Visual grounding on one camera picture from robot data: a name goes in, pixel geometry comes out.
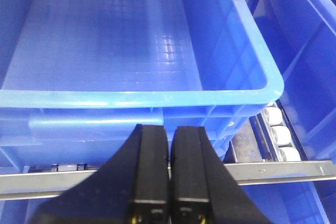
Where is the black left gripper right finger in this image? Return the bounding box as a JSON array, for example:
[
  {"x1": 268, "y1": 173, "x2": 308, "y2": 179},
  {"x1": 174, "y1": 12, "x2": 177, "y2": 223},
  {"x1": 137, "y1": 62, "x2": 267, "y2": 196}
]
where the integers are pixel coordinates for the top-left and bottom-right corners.
[{"x1": 171, "y1": 126, "x2": 271, "y2": 223}]

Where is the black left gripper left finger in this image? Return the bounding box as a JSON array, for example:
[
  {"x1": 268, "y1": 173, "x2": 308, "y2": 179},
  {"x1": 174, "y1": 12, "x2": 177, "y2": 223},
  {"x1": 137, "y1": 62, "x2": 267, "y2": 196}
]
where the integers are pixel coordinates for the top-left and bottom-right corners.
[{"x1": 28, "y1": 124, "x2": 169, "y2": 223}]

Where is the blue crate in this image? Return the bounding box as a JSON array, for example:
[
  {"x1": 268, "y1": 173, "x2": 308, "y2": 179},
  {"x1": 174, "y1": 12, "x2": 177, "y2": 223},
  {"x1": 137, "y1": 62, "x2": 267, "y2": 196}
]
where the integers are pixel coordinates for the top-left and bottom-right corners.
[
  {"x1": 1, "y1": 181, "x2": 335, "y2": 223},
  {"x1": 1, "y1": 0, "x2": 284, "y2": 174},
  {"x1": 245, "y1": 0, "x2": 335, "y2": 160}
]

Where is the lower blue crate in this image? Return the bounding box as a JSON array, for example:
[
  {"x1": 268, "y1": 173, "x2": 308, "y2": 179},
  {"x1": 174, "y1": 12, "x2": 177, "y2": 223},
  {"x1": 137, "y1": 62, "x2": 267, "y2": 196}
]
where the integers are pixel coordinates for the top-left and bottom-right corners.
[{"x1": 1, "y1": 181, "x2": 335, "y2": 223}]

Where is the blue crate middle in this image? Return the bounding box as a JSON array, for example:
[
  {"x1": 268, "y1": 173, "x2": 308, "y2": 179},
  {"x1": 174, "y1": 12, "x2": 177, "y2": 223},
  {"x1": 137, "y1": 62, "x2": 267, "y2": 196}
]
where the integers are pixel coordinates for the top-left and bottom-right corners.
[{"x1": 245, "y1": 0, "x2": 335, "y2": 160}]

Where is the blue crate left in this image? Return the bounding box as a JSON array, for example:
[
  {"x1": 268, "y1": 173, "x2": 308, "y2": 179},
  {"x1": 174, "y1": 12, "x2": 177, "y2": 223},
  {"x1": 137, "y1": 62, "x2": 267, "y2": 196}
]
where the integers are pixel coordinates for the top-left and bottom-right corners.
[{"x1": 1, "y1": 0, "x2": 284, "y2": 174}]

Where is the roller conveyor rail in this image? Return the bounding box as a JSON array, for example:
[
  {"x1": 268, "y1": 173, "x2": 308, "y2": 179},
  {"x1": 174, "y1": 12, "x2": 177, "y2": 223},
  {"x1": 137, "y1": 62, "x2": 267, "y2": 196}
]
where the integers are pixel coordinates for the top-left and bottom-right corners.
[{"x1": 1, "y1": 103, "x2": 335, "y2": 200}]

